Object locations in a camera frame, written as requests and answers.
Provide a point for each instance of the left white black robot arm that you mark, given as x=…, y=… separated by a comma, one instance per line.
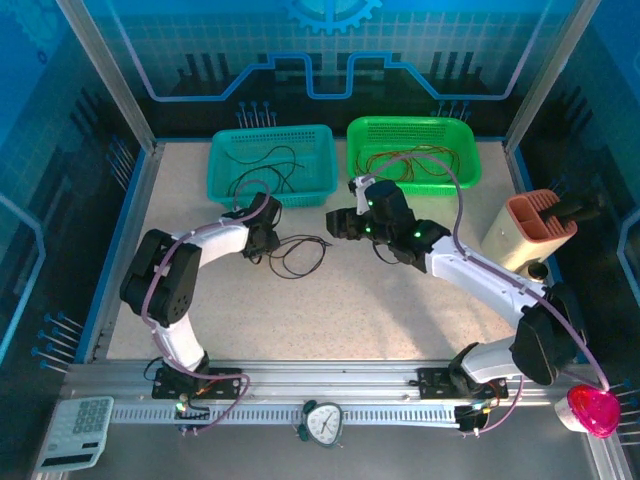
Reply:
x=215, y=240

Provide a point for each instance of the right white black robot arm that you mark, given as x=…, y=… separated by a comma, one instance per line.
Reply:
x=480, y=275

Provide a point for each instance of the teal plastic basket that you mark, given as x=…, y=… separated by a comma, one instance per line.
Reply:
x=310, y=185

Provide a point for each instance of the green plastic basket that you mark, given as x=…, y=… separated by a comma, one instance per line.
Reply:
x=465, y=145

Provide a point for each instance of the beige utensil holder terracotta rim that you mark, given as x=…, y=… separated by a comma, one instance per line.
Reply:
x=520, y=240

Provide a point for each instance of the small beige black-topped object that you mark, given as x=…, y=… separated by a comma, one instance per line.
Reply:
x=537, y=272

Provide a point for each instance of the teal alarm clock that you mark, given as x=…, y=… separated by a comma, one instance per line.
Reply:
x=322, y=422

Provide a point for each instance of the pink dome white base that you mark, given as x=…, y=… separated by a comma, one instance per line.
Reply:
x=595, y=412

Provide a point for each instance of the white calculator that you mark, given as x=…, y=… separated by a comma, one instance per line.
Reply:
x=75, y=435

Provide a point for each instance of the aluminium side rail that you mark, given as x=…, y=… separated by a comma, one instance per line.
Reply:
x=135, y=210

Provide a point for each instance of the aluminium mounting rail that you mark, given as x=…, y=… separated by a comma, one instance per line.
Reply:
x=325, y=375

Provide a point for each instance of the aluminium frame post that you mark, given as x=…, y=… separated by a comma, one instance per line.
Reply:
x=547, y=75
x=111, y=75

